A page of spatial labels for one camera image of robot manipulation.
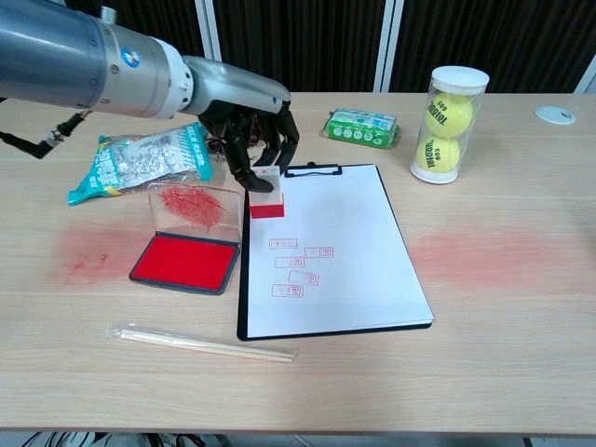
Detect clear tennis ball tube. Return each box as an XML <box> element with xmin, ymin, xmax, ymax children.
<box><xmin>409</xmin><ymin>64</ymin><xmax>491</xmax><ymax>186</ymax></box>

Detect red ink pad clear lid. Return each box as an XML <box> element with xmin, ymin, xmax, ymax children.
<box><xmin>129</xmin><ymin>182</ymin><xmax>243</xmax><ymax>296</ymax></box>

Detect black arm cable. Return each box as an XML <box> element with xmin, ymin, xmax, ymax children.
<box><xmin>0</xmin><ymin>109</ymin><xmax>89</xmax><ymax>160</ymax></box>

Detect white round cable grommet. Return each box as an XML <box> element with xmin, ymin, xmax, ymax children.
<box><xmin>534</xmin><ymin>104</ymin><xmax>577</xmax><ymax>127</ymax></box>

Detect white partition post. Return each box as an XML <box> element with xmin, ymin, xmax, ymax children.
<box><xmin>373</xmin><ymin>0</ymin><xmax>404</xmax><ymax>93</ymax></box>
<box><xmin>194</xmin><ymin>0</ymin><xmax>223</xmax><ymax>64</ymax></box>
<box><xmin>575</xmin><ymin>60</ymin><xmax>596</xmax><ymax>94</ymax></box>

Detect green tissue pack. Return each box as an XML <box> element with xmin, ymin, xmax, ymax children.
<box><xmin>322</xmin><ymin>107</ymin><xmax>401</xmax><ymax>150</ymax></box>

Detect teal snack bag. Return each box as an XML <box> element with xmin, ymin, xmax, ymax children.
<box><xmin>67</xmin><ymin>123</ymin><xmax>216</xmax><ymax>209</ymax></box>

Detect yellow tennis ball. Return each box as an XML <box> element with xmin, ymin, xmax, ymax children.
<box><xmin>424</xmin><ymin>91</ymin><xmax>475</xmax><ymax>140</ymax></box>
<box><xmin>415</xmin><ymin>135</ymin><xmax>462</xmax><ymax>174</ymax></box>

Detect black clipboard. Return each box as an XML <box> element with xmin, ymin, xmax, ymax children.
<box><xmin>236</xmin><ymin>161</ymin><xmax>437</xmax><ymax>343</ymax></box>

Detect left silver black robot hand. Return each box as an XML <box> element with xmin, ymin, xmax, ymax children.
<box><xmin>181</xmin><ymin>54</ymin><xmax>300</xmax><ymax>195</ymax></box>

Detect small red-white stamp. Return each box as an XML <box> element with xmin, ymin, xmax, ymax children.
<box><xmin>250</xmin><ymin>165</ymin><xmax>286</xmax><ymax>220</ymax></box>

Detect wrapped wooden chopsticks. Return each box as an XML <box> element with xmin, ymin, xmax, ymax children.
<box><xmin>104</xmin><ymin>322</ymin><xmax>300</xmax><ymax>366</ymax></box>

